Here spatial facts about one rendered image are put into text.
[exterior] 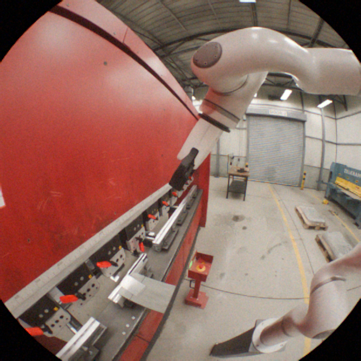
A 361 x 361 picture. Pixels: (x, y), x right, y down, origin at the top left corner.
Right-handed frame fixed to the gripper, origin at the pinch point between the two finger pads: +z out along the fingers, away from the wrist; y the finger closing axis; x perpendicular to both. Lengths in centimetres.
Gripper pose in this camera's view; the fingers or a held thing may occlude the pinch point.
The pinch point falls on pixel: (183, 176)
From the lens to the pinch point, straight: 33.2
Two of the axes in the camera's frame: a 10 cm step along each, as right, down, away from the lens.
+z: -4.1, 7.1, 5.6
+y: -3.7, 4.3, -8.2
